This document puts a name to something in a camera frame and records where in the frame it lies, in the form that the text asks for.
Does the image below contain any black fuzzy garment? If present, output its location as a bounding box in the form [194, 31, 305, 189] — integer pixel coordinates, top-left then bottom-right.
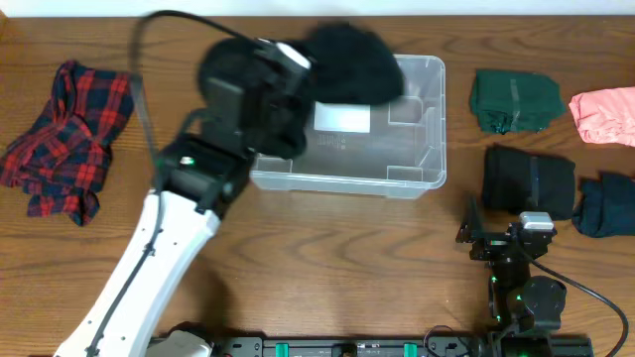
[257, 22, 406, 160]

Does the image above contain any dark green garment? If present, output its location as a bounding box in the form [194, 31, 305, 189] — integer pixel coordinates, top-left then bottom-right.
[469, 69, 566, 135]

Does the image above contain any pink garment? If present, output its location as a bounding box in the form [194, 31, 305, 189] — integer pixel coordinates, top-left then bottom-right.
[569, 87, 634, 147]

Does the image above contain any red navy plaid shirt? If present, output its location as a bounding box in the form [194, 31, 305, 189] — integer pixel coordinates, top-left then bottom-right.
[1, 60, 134, 226]

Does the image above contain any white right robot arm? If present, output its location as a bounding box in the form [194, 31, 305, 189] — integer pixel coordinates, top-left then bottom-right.
[455, 197, 567, 356]

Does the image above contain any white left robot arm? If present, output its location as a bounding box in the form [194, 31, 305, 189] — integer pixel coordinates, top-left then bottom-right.
[57, 38, 315, 357]

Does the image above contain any white label inside container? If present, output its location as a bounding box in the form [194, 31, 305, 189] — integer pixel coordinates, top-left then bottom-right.
[314, 102, 371, 134]

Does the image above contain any clear plastic storage container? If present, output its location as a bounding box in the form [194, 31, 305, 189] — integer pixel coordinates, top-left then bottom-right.
[251, 55, 446, 199]

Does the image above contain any dark teal folded garment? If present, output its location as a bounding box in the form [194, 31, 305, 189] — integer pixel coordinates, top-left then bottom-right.
[571, 173, 634, 238]

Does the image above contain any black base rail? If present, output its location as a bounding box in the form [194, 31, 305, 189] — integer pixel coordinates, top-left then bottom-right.
[148, 334, 594, 357]

